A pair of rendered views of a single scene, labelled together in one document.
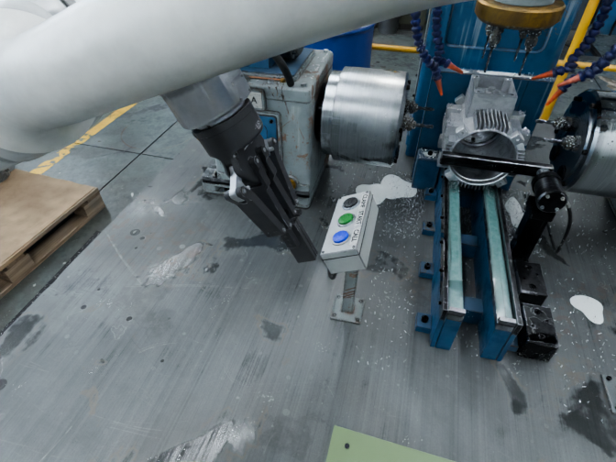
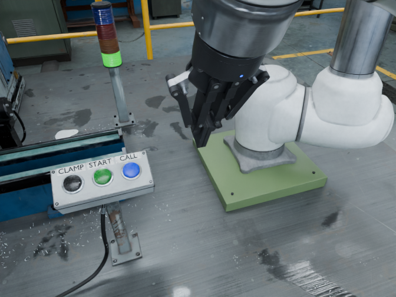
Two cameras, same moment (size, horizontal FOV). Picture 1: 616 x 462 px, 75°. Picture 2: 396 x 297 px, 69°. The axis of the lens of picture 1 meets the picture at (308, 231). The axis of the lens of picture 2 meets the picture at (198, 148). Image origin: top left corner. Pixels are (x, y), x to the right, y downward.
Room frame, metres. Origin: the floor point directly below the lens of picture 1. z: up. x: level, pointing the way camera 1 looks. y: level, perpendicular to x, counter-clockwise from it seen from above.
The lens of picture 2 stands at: (0.62, 0.32, 1.43)
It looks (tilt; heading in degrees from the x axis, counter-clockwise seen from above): 40 degrees down; 237
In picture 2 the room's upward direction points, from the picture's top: straight up
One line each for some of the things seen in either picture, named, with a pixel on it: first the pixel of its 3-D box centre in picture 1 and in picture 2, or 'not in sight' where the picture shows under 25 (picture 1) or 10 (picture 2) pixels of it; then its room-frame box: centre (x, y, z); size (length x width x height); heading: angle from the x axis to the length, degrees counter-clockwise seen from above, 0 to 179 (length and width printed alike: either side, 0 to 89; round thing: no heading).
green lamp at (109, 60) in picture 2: not in sight; (111, 58); (0.35, -0.61, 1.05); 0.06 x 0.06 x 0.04
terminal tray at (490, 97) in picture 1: (489, 98); not in sight; (0.99, -0.46, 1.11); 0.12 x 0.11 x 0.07; 166
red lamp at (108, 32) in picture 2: not in sight; (106, 29); (0.35, -0.61, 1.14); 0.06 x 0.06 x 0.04
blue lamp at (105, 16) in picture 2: not in sight; (103, 14); (0.35, -0.61, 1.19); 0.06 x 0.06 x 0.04
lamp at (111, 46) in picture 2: not in sight; (109, 43); (0.35, -0.61, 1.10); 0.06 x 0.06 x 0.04
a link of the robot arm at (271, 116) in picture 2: not in sight; (267, 105); (0.06, -0.16, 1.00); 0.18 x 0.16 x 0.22; 129
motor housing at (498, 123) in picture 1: (479, 139); not in sight; (0.95, -0.45, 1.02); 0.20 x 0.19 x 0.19; 166
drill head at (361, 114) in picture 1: (348, 115); not in sight; (1.04, -0.11, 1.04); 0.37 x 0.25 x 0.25; 76
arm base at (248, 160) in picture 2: not in sight; (256, 139); (0.06, -0.19, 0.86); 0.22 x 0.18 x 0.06; 72
